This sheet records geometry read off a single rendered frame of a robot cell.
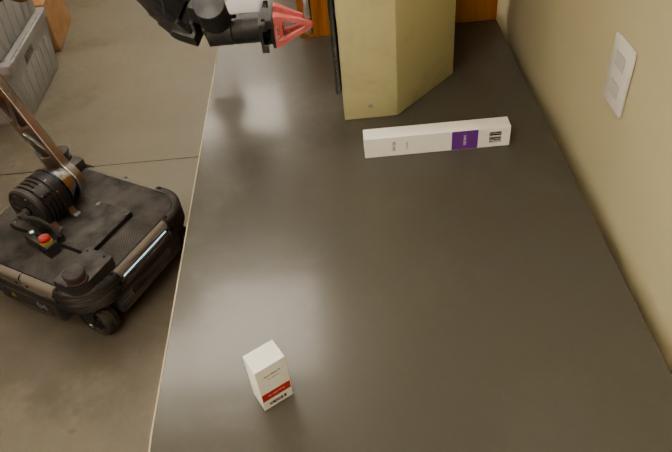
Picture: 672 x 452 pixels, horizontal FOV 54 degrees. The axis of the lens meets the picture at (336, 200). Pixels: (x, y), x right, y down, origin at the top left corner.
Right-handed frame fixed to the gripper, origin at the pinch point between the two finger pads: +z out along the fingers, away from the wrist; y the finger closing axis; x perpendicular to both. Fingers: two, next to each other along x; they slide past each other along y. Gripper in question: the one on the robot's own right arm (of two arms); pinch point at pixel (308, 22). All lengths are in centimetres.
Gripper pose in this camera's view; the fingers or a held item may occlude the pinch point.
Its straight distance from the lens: 131.7
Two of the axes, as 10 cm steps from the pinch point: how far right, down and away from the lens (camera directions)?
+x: 0.9, 7.4, 6.6
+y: -0.4, -6.6, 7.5
